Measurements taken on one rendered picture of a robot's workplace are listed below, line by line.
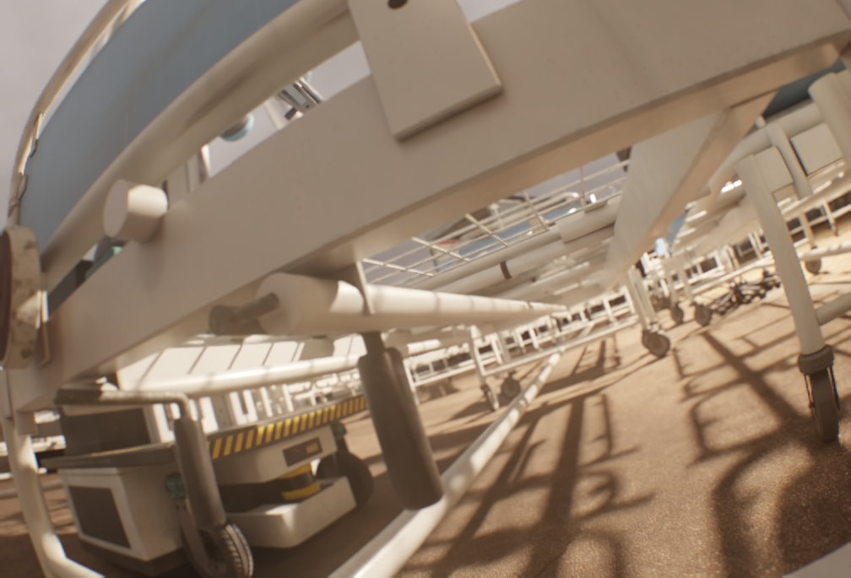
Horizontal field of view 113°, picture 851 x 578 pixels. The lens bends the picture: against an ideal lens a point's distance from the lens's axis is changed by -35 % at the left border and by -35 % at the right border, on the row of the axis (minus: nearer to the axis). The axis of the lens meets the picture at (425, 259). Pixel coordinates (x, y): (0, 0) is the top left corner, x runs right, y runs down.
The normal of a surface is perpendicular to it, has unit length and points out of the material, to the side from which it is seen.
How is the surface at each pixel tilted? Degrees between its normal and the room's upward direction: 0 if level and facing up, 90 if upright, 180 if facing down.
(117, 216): 90
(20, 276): 95
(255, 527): 90
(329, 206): 90
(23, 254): 76
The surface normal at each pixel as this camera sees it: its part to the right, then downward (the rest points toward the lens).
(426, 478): 0.52, -0.38
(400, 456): -0.20, -0.20
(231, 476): -0.39, -0.11
